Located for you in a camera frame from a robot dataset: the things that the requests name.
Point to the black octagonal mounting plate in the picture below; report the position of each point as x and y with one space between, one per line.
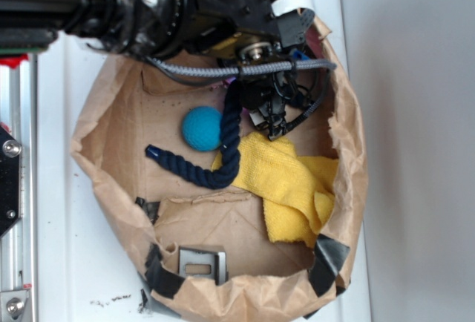
9 180

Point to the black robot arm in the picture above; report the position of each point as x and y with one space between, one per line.
157 32

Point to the aluminium extrusion rail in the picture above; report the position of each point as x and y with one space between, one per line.
17 247

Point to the grey metal bracket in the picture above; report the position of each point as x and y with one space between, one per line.
203 261

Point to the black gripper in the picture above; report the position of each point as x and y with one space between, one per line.
264 44

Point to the teal dimpled foam ball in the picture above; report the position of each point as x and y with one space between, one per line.
201 128

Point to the yellow microfiber cloth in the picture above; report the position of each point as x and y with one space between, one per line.
296 191

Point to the brown paper bag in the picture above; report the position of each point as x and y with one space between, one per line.
154 212

